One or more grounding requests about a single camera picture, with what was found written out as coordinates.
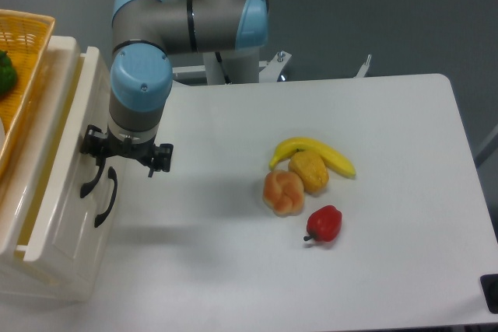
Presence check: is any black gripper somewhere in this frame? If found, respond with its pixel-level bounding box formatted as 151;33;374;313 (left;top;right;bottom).
79;124;174;177

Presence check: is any black top drawer handle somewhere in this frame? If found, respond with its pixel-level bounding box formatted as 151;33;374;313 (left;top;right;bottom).
79;157;106;198

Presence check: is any black drawer handle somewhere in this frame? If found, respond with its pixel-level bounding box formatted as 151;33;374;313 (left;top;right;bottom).
93;166;118;229
79;157;106;198

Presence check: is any white drawer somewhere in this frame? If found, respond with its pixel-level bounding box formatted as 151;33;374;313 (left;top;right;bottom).
1;37;110;262
50;176;117;298

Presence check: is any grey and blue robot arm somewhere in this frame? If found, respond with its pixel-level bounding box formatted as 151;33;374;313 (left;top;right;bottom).
80;0;268;172

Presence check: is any white drawer cabinet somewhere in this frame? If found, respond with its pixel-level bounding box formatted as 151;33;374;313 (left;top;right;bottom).
1;37;114;301

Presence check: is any green bell pepper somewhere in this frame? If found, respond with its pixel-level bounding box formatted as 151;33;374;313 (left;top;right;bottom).
0;51;17;95

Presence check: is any yellow woven basket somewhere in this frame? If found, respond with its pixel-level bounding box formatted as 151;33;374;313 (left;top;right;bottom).
1;9;55;173

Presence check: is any orange bread roll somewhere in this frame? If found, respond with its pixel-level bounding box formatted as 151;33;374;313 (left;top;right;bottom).
262;169;304;217

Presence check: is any yellow banana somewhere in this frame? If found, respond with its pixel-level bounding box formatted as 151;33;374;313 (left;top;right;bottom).
268;137;356;179

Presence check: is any red bell pepper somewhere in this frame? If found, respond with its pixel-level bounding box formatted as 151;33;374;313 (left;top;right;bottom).
303;205;342;243

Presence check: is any black corner device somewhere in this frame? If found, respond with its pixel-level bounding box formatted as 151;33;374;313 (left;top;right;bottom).
480;274;498;314

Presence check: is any black bottom drawer handle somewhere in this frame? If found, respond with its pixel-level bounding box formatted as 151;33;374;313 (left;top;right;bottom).
93;166;118;229

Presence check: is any black pedestal cable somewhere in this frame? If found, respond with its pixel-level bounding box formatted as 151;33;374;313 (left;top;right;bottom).
214;51;231;85

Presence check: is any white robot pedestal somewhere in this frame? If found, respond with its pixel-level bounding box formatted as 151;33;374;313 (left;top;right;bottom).
202;47;260;85

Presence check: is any white metal base frame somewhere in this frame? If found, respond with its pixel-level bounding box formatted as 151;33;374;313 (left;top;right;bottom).
173;51;372;86

